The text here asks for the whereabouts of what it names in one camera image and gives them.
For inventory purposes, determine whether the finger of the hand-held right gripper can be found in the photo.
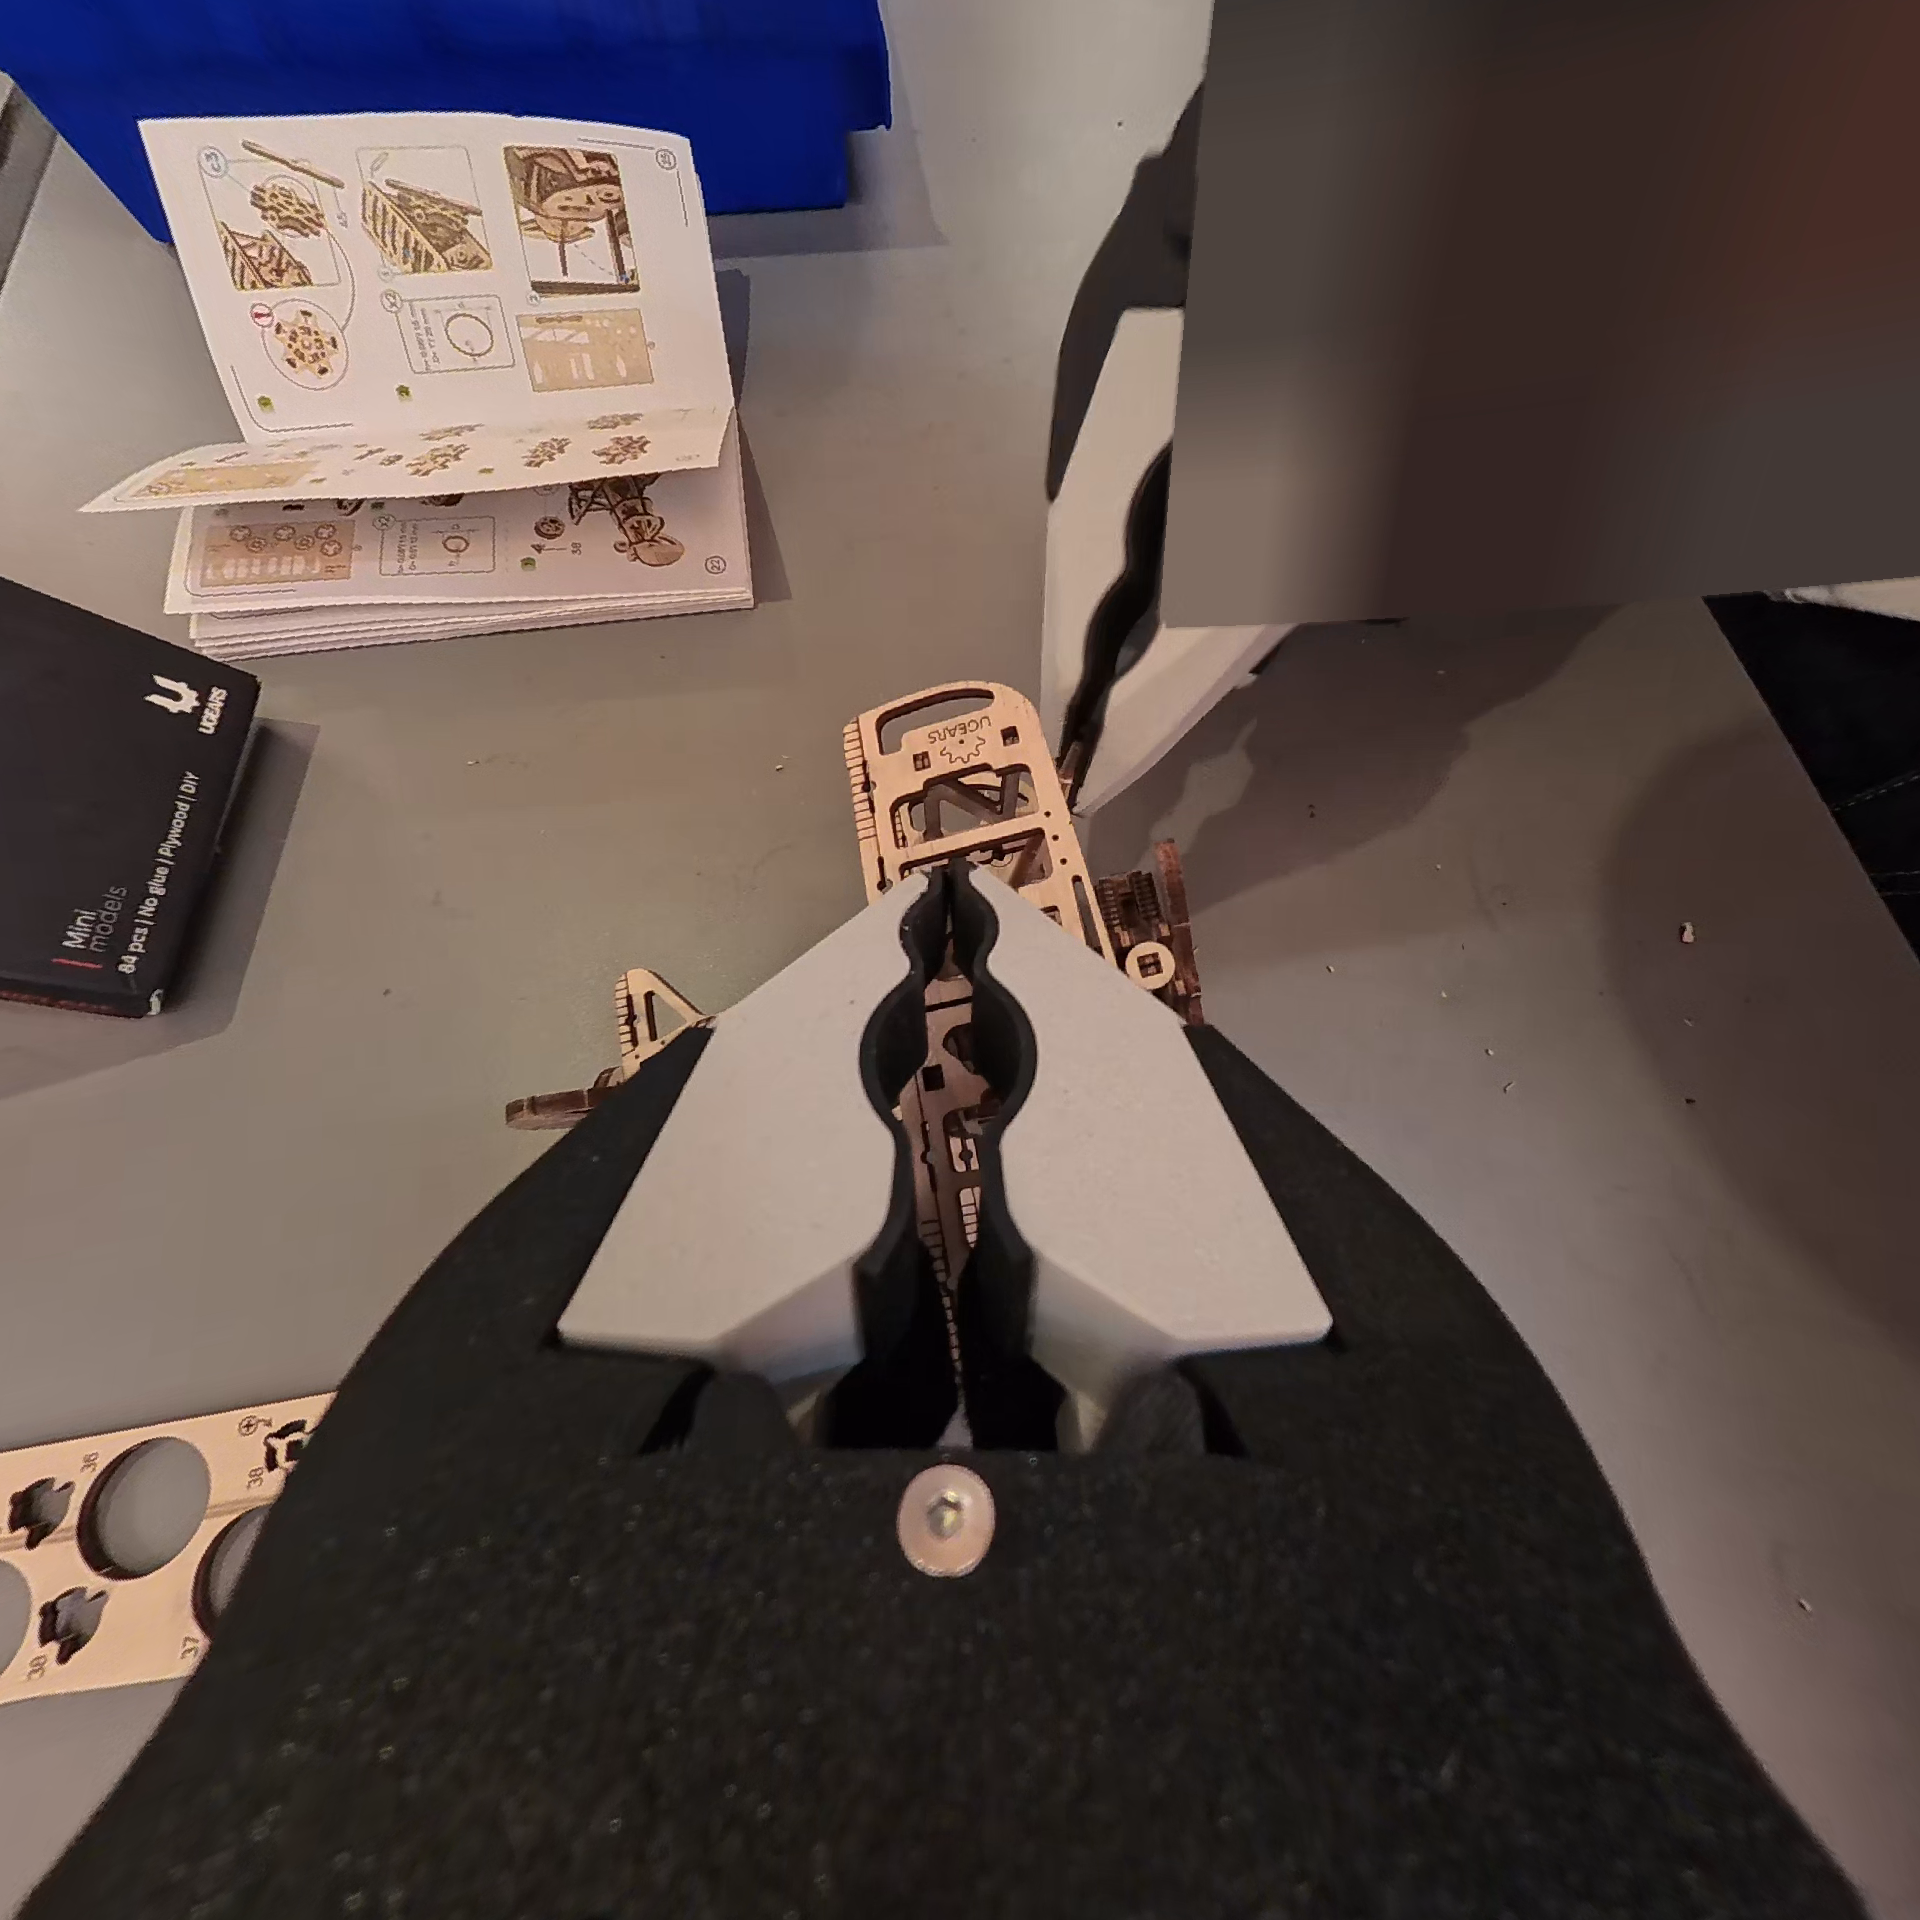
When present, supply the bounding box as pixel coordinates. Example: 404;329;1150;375
1037;90;1205;757
1068;450;1293;820

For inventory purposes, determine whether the blue plastic bin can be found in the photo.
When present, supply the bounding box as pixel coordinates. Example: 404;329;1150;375
0;0;895;241

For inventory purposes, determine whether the wooden model airplane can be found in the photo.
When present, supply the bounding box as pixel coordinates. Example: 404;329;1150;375
506;681;1205;1351

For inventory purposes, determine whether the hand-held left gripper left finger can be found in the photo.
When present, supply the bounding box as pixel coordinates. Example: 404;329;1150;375
559;876;964;1455

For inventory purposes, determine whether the wooden punched parts sheet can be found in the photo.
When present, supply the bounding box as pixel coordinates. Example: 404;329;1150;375
0;1389;339;1705

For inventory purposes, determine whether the person's dark jeans leg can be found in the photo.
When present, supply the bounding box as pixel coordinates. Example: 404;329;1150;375
1710;590;1920;931

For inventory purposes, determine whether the open instruction booklet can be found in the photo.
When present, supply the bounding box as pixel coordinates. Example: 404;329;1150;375
79;112;755;662

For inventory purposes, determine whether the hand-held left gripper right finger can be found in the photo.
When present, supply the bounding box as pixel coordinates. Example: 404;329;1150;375
958;876;1336;1455

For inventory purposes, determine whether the black cardboard box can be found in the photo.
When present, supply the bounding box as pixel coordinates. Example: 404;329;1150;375
0;576;262;1022

